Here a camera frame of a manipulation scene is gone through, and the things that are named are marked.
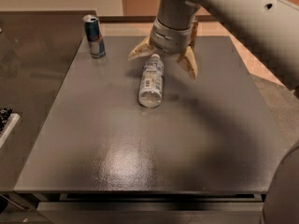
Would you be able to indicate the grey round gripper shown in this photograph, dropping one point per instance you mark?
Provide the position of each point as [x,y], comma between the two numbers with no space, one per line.
[170,37]

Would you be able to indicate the clear plastic water bottle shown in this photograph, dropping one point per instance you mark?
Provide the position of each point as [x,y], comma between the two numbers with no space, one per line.
[151,85]

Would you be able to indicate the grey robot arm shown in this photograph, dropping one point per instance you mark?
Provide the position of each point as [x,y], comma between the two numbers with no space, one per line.
[265,28]

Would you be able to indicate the blue red bull can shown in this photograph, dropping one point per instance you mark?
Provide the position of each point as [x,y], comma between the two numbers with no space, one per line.
[94,36]

